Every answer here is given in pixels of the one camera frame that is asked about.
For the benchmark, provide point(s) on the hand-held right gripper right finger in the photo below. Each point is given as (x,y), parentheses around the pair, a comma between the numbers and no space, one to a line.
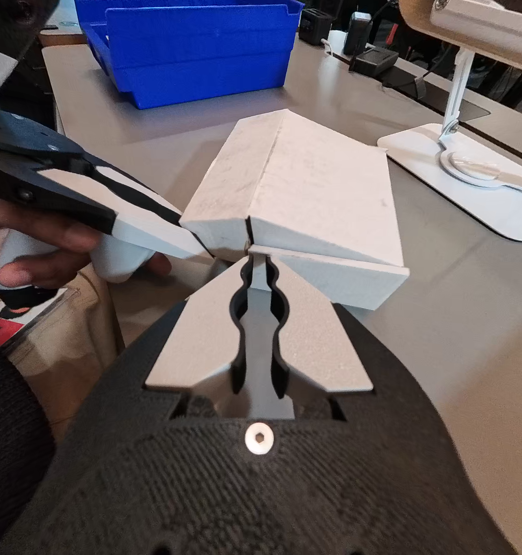
(326,347)

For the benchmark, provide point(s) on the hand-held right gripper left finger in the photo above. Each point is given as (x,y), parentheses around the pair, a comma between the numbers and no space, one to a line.
(196,342)

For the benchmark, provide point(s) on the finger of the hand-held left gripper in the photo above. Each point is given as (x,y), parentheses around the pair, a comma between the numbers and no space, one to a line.
(148,230)
(144,190)

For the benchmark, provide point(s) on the blue plastic bin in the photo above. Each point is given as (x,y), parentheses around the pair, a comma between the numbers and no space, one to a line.
(191,56)

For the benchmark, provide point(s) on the white cardboard mailer box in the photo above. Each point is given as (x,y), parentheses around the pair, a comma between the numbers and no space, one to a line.
(321,195)

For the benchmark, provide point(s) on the grey desk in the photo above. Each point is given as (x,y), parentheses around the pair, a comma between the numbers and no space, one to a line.
(460,325)

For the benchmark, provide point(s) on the red white badge card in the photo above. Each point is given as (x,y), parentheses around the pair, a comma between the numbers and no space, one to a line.
(18,316)

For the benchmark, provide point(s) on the person's dark sweater torso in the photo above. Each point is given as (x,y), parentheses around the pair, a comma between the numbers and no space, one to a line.
(14,433)

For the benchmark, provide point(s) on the black charging dock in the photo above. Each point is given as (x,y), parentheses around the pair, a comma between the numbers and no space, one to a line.
(315,26)

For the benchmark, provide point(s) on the black power brick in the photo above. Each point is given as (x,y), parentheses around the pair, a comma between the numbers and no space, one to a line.
(373,60)

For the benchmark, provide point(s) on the black power adapter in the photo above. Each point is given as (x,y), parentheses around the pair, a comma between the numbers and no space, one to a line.
(357,32)

